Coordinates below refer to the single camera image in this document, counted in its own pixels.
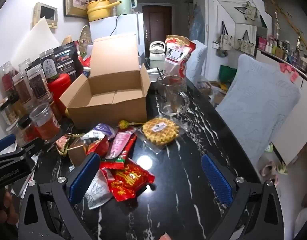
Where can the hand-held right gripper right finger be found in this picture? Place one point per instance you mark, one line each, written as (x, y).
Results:
(216, 180)

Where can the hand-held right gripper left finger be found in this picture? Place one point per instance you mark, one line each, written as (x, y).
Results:
(84, 177)

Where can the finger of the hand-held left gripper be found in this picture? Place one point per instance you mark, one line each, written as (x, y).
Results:
(4, 141)
(31, 148)

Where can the white printed snack packet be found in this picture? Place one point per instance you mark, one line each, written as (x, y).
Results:
(96, 192)

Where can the small tan snack box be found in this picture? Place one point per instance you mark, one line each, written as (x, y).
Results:
(77, 152)

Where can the green foil snack packet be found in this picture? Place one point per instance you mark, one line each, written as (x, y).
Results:
(61, 142)

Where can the small red snack packet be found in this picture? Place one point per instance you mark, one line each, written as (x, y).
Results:
(98, 147)

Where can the red snack packet green stripe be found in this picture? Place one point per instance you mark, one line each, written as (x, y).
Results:
(116, 163)

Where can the red snack packet gold print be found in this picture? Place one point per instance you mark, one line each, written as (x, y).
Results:
(129, 180)

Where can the pink snack packet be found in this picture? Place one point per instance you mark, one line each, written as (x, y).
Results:
(118, 143)

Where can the purple snack packet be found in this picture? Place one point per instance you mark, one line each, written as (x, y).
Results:
(103, 131)

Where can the cardboard box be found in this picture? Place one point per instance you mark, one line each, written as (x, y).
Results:
(106, 115)

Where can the person's left hand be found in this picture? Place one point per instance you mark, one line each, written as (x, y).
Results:
(3, 205)

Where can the person's right hand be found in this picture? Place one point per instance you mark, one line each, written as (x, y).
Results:
(165, 237)

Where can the small jar black lid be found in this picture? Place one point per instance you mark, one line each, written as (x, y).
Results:
(6, 111)
(26, 128)

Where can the pink slipper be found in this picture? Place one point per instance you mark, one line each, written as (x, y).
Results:
(268, 171)

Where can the clear plastic jar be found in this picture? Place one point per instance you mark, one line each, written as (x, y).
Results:
(38, 82)
(22, 87)
(24, 63)

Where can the clear jar red contents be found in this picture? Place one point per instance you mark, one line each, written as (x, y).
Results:
(7, 76)

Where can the yellow lollipop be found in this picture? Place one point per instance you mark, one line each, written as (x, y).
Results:
(123, 124)

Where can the red plastic container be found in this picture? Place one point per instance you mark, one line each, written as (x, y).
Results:
(59, 86)

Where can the round waffle in clear packet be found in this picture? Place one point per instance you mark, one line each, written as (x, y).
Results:
(160, 131)

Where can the chair with light blue cover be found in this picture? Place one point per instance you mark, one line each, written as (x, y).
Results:
(258, 110)
(197, 57)

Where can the glass mug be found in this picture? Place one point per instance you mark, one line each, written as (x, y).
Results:
(172, 97)

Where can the black pouch bag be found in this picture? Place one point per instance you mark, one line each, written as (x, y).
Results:
(66, 58)

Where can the red plastic bag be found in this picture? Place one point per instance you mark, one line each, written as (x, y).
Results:
(84, 60)

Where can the white foam board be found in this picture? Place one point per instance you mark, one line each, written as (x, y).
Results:
(36, 40)

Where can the green bag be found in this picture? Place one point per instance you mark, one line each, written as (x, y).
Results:
(227, 72)

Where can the wooden utensil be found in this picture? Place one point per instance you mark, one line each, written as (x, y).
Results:
(66, 40)

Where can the metal bowl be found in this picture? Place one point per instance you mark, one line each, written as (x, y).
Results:
(153, 76)

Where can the woven round fan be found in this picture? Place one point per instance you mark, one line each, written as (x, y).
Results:
(84, 37)

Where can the large red white snack bag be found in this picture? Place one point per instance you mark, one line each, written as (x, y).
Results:
(177, 55)

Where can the pink sticky notes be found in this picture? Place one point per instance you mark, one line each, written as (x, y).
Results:
(289, 71)

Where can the white thermos kettle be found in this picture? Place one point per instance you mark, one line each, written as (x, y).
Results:
(157, 53)

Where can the canvas tote bag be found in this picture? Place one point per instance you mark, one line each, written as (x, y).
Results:
(226, 40)
(246, 43)

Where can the row of bottles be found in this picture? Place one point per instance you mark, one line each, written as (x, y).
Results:
(281, 48)

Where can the white refrigerator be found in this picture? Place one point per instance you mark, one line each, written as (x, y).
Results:
(113, 26)

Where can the yellow pot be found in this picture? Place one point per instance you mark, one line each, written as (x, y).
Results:
(98, 11)

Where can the light blue plastic sheet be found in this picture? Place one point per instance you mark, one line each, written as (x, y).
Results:
(198, 23)

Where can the dark brown door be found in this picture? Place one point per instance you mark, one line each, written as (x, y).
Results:
(157, 25)

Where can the green electric kettle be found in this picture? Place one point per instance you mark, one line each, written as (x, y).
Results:
(124, 3)

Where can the wall intercom panel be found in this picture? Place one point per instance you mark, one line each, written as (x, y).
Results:
(46, 13)

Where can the star shaped wall hanger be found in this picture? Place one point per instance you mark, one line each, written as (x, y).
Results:
(247, 11)

